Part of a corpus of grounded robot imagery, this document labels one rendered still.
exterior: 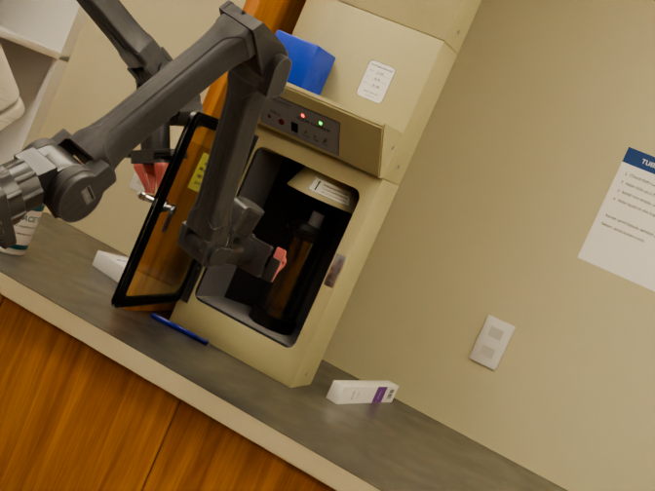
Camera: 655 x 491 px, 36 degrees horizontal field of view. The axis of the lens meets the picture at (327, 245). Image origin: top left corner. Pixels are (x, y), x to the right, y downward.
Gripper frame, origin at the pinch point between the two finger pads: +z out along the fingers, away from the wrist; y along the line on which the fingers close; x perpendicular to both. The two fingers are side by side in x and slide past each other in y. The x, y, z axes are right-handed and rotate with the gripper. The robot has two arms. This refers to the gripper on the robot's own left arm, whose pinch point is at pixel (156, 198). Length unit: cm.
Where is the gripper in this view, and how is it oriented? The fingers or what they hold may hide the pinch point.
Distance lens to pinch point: 199.6
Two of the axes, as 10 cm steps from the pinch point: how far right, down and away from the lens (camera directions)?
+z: 0.2, 10.0, 0.0
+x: -2.8, 0.1, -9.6
